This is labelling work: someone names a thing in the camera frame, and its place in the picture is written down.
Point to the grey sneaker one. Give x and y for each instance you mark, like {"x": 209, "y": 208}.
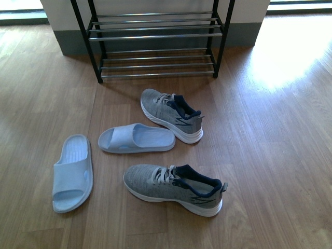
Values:
{"x": 172, "y": 112}

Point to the light blue slipper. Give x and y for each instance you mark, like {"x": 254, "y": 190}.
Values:
{"x": 136, "y": 138}
{"x": 72, "y": 174}

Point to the grey sneaker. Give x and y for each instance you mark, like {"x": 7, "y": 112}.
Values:
{"x": 197, "y": 193}

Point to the black metal shoe rack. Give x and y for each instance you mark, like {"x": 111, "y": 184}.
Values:
{"x": 132, "y": 45}

